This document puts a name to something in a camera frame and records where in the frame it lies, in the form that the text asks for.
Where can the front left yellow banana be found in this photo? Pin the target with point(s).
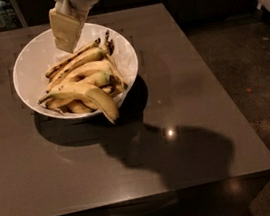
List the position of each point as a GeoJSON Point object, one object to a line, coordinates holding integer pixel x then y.
{"type": "Point", "coordinates": [56, 103]}

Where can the large top yellow banana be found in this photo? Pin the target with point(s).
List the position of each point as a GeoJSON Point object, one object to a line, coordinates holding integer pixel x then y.
{"type": "Point", "coordinates": [68, 92]}

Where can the bunch of yellow bananas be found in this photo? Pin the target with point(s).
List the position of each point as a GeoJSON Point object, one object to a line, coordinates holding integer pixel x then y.
{"type": "Point", "coordinates": [88, 60]}

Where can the white ceramic bowl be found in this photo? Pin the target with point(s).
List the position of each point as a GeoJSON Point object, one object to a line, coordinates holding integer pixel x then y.
{"type": "Point", "coordinates": [41, 53]}

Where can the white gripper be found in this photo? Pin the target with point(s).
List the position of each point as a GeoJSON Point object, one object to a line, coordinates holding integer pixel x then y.
{"type": "Point", "coordinates": [67, 19]}

